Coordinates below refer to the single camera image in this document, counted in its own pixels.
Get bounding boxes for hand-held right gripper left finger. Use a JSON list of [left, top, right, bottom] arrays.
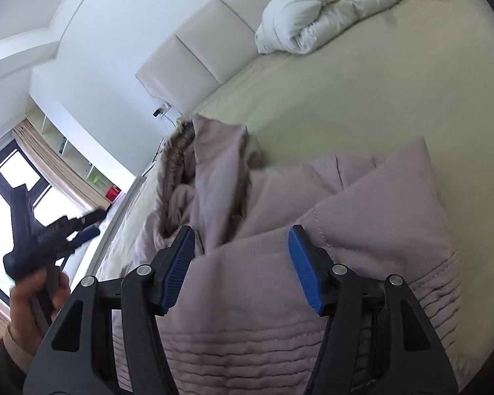
[[22, 225, 196, 395]]

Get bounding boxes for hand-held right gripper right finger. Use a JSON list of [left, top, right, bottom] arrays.
[[288, 224, 464, 395]]

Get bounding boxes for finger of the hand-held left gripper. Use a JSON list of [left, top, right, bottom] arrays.
[[66, 226, 101, 252], [66, 209, 108, 233]]

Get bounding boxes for pink quilted blanket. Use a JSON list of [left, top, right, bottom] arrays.
[[95, 114, 484, 395]]

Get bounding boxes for person's left hand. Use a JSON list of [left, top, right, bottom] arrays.
[[9, 269, 71, 356]]

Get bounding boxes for white window sill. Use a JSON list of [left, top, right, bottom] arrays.
[[60, 199, 126, 280]]

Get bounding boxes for beige curtain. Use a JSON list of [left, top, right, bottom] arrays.
[[12, 118, 113, 215]]

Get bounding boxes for black framed window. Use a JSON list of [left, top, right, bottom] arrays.
[[0, 140, 67, 297]]

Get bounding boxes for bed with beige sheet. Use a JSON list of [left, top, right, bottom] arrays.
[[95, 0, 494, 379]]

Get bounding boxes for cream padded headboard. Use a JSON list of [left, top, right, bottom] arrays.
[[136, 0, 324, 113]]

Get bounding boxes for white folded duvet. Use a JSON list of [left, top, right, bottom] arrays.
[[254, 0, 431, 55]]

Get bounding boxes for white wall shelf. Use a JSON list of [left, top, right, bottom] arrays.
[[25, 94, 137, 200]]

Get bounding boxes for thin charger cable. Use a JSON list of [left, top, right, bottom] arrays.
[[158, 112, 187, 127]]

